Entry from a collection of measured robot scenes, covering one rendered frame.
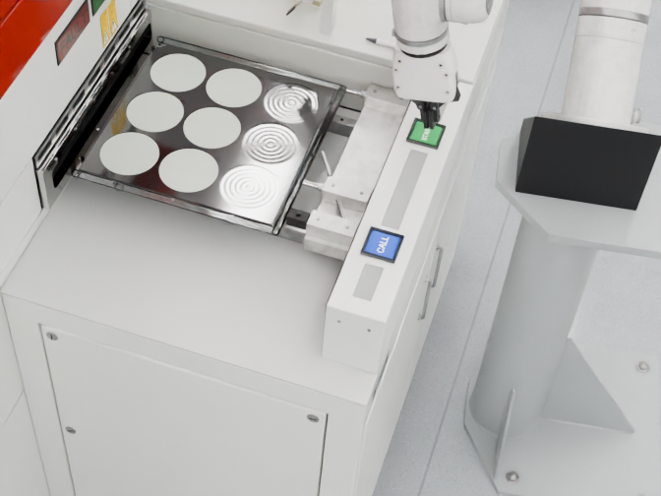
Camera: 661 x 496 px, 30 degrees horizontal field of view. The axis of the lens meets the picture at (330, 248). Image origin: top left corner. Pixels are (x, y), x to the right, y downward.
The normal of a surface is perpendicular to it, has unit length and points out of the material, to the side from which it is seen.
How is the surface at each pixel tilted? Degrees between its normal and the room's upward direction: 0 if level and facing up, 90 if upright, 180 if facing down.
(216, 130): 0
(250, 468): 90
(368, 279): 0
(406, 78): 90
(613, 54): 45
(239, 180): 0
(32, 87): 90
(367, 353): 90
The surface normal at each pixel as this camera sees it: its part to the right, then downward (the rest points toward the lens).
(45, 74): 0.95, 0.28
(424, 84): -0.31, 0.71
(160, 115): 0.06, -0.63
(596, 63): -0.44, 0.02
